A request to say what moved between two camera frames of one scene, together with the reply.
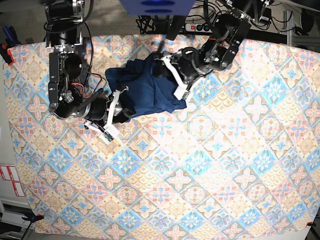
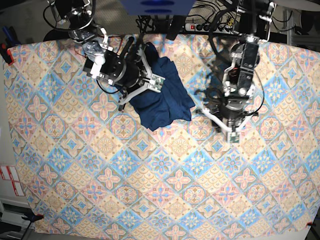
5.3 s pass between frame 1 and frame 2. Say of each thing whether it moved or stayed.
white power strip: stayed
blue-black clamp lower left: stayed
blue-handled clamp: stayed
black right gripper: moved
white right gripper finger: moved
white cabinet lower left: stayed
